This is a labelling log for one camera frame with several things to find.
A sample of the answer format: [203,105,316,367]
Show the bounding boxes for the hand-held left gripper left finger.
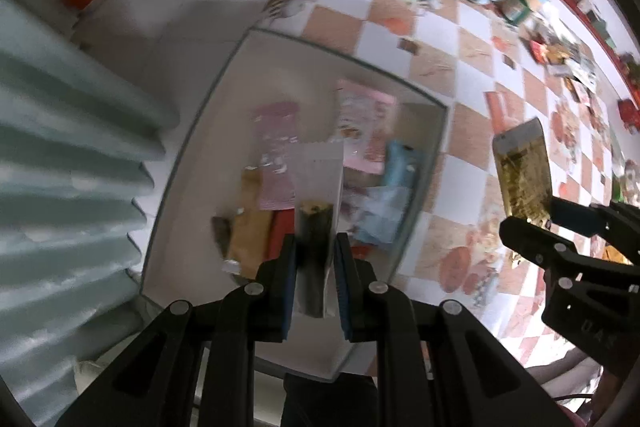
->
[57,234,297,427]

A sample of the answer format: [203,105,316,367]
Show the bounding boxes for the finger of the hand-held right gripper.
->
[500,217,581,278]
[550,198,640,263]

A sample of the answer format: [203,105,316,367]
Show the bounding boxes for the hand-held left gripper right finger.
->
[336,233,571,427]

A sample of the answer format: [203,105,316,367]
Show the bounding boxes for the large red snack packet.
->
[269,211,297,264]

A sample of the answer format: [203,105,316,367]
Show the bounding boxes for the gold foil snack packet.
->
[491,117,554,229]

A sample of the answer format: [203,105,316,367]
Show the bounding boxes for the tan snack packet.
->
[226,168,274,276]

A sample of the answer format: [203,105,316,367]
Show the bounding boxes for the pale blue checkered snack bag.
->
[349,186,417,249]

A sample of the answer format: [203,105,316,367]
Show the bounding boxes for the clear packet with dark seaweed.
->
[294,141,347,319]

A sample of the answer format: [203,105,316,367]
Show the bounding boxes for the pink crinkly snack bag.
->
[254,101,302,211]

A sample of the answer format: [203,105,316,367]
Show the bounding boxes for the beige storage bin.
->
[139,27,449,382]

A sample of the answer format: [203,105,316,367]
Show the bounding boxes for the pink printed snack packet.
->
[336,78,399,176]

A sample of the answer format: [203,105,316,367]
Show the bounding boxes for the person's right forearm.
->
[589,372,628,427]

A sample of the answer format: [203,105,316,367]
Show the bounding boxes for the clear bag of snacks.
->
[609,151,640,208]

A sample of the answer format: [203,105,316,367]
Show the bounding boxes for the grey upholstered seat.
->
[524,351,602,409]

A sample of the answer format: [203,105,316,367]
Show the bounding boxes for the person's dark trousers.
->
[279,371,382,427]

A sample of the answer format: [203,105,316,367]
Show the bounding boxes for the orange-pink snack packet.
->
[484,91,522,134]

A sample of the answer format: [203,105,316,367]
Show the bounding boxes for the pile of assorted snack packets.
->
[524,26,602,108]

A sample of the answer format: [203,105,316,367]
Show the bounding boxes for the jar with green lid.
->
[499,0,549,26]

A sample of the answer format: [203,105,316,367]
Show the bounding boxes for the pale green corrugated panel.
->
[0,0,182,410]

